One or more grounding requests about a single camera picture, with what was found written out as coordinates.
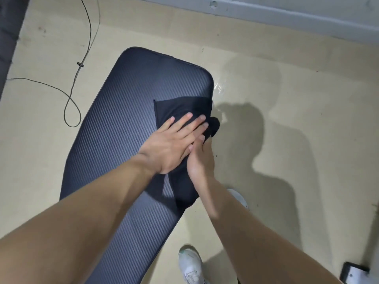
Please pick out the white sneaker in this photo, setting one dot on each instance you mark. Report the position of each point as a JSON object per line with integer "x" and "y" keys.
{"x": 238, "y": 198}
{"x": 191, "y": 267}

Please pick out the person's right thumb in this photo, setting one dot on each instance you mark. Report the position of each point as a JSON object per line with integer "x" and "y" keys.
{"x": 202, "y": 142}

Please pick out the person's left middle finger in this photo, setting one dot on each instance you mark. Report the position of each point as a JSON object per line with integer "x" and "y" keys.
{"x": 194, "y": 125}

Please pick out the person's left hand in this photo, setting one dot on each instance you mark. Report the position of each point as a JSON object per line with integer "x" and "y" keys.
{"x": 165, "y": 150}

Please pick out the black cloth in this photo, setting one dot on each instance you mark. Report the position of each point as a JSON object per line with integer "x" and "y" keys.
{"x": 183, "y": 106}

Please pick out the person's right hand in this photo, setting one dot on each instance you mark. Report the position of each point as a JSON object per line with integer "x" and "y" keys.
{"x": 202, "y": 165}

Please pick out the person's left forearm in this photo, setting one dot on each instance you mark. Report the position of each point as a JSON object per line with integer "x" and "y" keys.
{"x": 77, "y": 221}

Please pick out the person's right forearm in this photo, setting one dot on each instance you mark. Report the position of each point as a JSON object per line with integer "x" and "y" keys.
{"x": 248, "y": 233}

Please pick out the dark ribbed exercise mat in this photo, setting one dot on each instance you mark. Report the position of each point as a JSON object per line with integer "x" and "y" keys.
{"x": 118, "y": 115}

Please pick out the dark grey furniture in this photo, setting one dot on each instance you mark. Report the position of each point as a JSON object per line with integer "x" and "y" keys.
{"x": 9, "y": 32}

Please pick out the person's left thumb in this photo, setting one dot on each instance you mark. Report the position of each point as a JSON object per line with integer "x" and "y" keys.
{"x": 189, "y": 152}

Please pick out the black white-edged box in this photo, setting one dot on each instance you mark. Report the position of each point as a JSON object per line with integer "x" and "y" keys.
{"x": 353, "y": 273}

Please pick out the person's left little finger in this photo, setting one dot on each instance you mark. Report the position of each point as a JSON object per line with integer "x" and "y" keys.
{"x": 165, "y": 125}

